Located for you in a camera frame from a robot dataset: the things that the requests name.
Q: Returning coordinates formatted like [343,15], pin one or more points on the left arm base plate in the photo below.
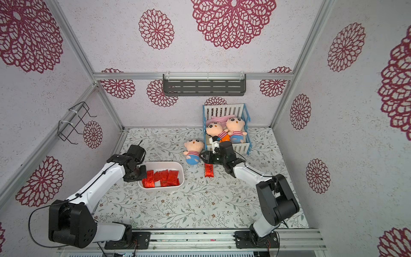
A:
[131,241]

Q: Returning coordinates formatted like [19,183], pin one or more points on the black wire wall rack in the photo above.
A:
[78,113]

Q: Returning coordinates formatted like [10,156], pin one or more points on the plush doll orange pants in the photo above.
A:
[217,132]

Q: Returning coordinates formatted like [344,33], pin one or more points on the blue white toy crib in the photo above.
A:
[240,110]

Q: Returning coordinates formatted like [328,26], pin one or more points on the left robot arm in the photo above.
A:
[71,221]

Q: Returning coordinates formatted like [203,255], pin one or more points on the pink pillow in crib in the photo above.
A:
[220,119]

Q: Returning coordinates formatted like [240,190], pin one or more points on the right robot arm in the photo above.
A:
[277,200]

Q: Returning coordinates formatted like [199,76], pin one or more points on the aluminium front rail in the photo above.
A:
[192,240]

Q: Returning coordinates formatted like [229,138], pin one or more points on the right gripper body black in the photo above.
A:
[213,157]

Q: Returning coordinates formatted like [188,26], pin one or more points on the grey wall shelf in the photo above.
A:
[204,85]

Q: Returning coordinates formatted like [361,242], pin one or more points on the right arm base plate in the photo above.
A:
[249,239]

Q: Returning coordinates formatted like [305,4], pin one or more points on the plush doll blue pants crib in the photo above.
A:
[236,130]

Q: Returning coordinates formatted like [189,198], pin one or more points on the white plastic storage box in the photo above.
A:
[158,166]

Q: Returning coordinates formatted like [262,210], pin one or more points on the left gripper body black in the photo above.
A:
[139,174]

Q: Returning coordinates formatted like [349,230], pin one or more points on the plush doll blue pants outside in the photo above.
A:
[193,149]

